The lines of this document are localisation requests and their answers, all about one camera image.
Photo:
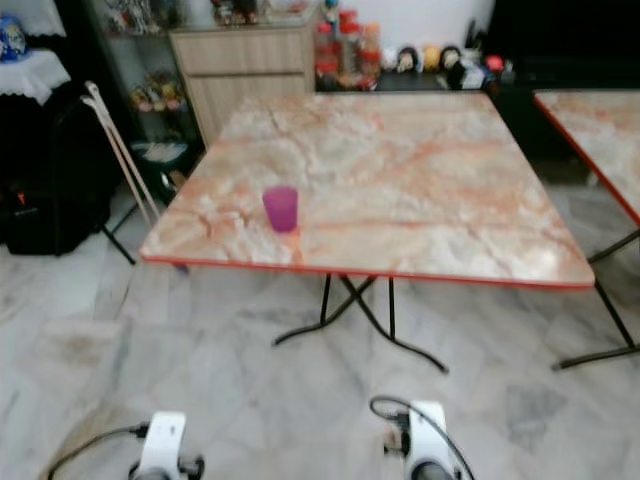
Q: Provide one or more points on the black metal stand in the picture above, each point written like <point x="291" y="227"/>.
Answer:
<point x="120" y="245"/>

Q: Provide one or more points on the purple plastic cup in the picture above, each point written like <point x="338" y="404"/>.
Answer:
<point x="280" y="210"/>

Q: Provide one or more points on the black backpack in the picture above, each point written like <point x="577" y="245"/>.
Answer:
<point x="55" y="190"/>

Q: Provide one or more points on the light wooden stick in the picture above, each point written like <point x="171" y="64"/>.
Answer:
<point x="117" y="155"/>
<point x="127" y="150"/>

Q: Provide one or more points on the marble-pattern folding table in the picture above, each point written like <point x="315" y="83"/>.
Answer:
<point x="595" y="140"/>
<point x="400" y="185"/>

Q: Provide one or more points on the glass display shelf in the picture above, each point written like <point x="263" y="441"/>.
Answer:
<point x="150" y="95"/>

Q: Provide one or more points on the light wooden cabinet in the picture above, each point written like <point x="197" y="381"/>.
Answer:
<point x="240" y="70"/>

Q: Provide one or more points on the white lace cloth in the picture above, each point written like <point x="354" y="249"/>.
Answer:
<point x="32" y="75"/>

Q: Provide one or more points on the short red-capped jar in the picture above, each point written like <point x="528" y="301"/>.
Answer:
<point x="370" y="58"/>

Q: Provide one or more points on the tall red-capped jar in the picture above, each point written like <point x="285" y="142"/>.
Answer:
<point x="347" y="45"/>

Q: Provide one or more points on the black and white doll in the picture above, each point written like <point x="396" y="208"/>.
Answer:
<point x="401" y="60"/>

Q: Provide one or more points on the blue snack bag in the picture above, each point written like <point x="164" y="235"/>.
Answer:
<point x="10" y="40"/>

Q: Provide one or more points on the yellow doll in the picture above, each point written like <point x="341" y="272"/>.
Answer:
<point x="430" y="58"/>

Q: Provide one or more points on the blue-capped bottle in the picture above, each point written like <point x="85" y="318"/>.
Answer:
<point x="330" y="10"/>

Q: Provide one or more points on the white hanging cloth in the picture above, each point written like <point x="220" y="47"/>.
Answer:
<point x="30" y="15"/>

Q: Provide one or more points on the black-haired doll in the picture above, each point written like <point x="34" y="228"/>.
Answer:
<point x="450" y="58"/>

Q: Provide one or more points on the small red ball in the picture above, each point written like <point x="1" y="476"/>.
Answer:
<point x="494" y="64"/>

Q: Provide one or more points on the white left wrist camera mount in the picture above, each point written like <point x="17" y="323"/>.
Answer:
<point x="162" y="440"/>

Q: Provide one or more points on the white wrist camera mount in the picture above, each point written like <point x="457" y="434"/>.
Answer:
<point x="427" y="432"/>
<point x="162" y="440"/>

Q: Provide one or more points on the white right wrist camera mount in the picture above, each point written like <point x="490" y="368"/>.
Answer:
<point x="427" y="432"/>

